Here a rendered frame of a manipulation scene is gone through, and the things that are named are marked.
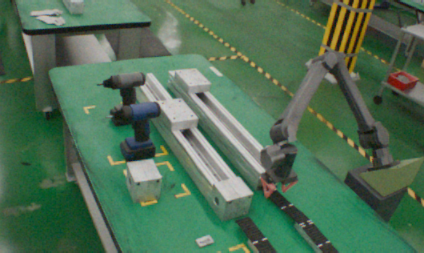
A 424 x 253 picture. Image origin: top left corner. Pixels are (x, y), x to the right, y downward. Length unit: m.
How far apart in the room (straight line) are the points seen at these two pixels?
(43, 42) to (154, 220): 1.86
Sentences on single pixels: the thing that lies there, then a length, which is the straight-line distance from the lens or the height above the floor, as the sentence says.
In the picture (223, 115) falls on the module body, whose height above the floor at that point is 0.85.
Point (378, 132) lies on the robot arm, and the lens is 1.65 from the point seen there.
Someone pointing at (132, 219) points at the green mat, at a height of 0.78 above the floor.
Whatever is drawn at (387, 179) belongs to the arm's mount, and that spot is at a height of 0.86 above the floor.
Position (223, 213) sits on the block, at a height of 0.82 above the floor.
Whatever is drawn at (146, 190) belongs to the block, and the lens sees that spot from 1.30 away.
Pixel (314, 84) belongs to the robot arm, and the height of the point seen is 1.14.
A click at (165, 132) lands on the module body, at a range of 1.61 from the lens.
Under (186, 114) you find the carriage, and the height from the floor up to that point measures 0.90.
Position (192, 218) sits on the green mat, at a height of 0.78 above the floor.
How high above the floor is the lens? 1.71
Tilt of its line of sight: 32 degrees down
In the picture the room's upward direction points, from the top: 10 degrees clockwise
